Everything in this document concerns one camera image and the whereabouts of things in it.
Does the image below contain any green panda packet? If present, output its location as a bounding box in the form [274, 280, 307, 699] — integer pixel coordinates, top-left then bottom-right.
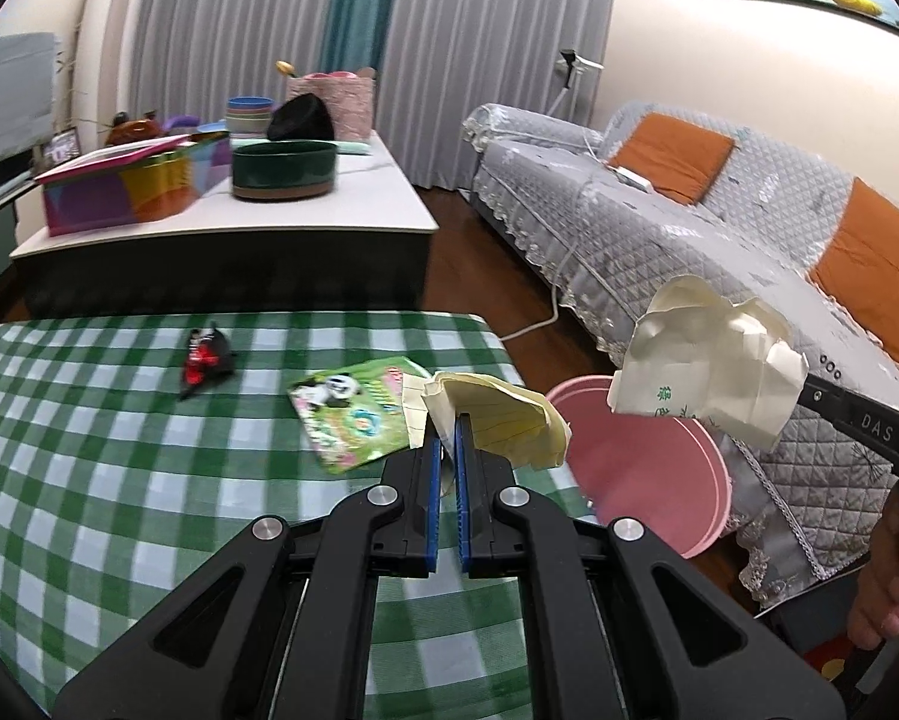
[288, 356, 431, 475]

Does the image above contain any grey covered television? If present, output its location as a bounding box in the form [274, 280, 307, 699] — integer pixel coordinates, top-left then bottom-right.
[0, 34, 56, 170]

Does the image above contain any white-topped coffee table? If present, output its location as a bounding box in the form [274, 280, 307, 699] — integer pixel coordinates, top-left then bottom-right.
[8, 127, 441, 316]

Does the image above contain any sofa with grey quilted cover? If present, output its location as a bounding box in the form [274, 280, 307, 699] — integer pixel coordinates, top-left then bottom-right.
[462, 101, 899, 601]

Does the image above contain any black cap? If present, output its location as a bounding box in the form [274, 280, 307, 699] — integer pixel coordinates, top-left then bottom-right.
[267, 94, 336, 142]

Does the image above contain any colourful rectangular box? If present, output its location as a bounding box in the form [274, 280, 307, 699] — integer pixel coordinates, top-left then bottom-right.
[35, 133, 233, 237]

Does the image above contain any teal curtain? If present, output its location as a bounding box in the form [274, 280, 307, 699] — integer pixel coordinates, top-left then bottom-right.
[321, 0, 405, 80]

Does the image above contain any cream paper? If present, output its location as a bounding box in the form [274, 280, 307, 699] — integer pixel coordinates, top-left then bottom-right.
[606, 275, 808, 452]

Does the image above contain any green checked tablecloth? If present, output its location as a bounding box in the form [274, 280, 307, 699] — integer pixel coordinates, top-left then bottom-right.
[0, 311, 600, 720]

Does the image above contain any grey curtain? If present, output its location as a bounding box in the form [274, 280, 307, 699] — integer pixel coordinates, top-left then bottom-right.
[130, 0, 345, 113]
[378, 0, 623, 192]

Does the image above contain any white cable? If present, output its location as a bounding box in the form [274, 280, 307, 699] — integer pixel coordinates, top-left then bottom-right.
[500, 127, 645, 342]

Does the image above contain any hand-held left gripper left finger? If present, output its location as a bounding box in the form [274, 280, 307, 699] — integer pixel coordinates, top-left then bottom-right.
[52, 431, 444, 720]

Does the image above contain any pink plastic bin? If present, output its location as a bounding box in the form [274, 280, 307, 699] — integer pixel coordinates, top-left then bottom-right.
[545, 375, 733, 560]

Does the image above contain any black and red wrapper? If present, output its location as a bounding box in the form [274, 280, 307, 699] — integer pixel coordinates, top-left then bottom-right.
[179, 322, 236, 400]

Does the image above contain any small orange cushion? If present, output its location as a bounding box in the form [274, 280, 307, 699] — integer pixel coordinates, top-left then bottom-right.
[610, 114, 735, 205]

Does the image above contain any person's right hand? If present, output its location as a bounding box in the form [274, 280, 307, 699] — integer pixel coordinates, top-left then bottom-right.
[846, 499, 899, 650]

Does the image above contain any red floor mat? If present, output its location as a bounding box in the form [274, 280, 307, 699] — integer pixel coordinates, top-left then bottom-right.
[801, 634, 870, 683]

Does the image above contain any large orange cushion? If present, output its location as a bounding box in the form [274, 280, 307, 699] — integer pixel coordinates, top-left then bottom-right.
[809, 178, 899, 391]

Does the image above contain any yellow lined paper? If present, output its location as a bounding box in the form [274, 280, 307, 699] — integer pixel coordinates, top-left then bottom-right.
[402, 371, 572, 470]

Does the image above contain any stack of pastel bowls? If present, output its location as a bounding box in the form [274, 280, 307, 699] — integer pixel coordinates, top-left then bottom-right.
[224, 96, 278, 137]

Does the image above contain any dark green round tin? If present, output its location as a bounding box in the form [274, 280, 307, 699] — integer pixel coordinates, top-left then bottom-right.
[230, 139, 339, 202]

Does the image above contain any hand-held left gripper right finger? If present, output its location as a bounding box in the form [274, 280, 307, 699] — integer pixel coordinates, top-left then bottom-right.
[453, 416, 847, 720]

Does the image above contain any pink lace basket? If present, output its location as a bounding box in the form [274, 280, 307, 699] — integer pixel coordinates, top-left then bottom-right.
[291, 69, 379, 142]

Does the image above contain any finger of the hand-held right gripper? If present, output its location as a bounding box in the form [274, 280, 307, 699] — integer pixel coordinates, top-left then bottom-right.
[798, 371, 859, 425]

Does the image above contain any white floor lamp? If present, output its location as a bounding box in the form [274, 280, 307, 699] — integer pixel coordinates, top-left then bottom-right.
[558, 49, 604, 128]

